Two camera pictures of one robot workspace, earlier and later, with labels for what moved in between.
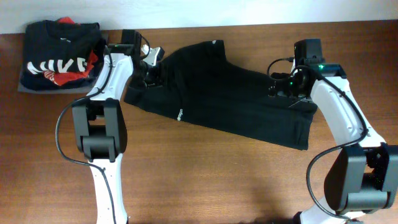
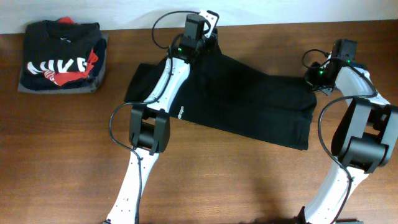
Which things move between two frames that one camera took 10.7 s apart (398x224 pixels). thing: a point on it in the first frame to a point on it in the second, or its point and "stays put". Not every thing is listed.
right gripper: [281, 89] to [309, 79]
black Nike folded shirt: [62, 47] stays put
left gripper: [155, 80] to [209, 45]
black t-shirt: [203, 83] stays put
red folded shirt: [61, 78] stays put
